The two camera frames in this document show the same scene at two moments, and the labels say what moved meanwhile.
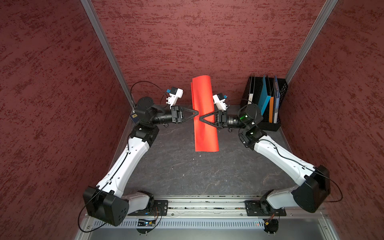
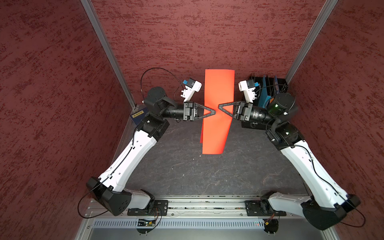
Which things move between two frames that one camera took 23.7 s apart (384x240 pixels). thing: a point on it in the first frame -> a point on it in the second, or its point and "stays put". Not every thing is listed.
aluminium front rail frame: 212,217 stays put
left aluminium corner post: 90,10 stays put
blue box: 135,118 stays put
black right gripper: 221,119 -> 244,110
